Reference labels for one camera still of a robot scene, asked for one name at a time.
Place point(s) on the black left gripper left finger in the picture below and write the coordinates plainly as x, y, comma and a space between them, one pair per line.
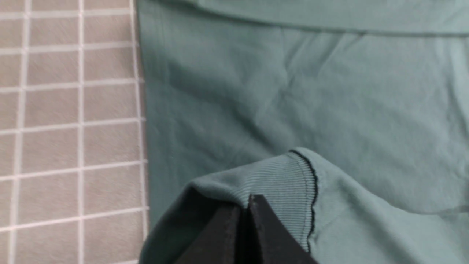
217, 242

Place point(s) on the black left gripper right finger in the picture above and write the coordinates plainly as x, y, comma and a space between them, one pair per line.
265, 240

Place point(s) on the green long-sleeved shirt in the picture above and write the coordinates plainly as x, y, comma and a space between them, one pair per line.
349, 116

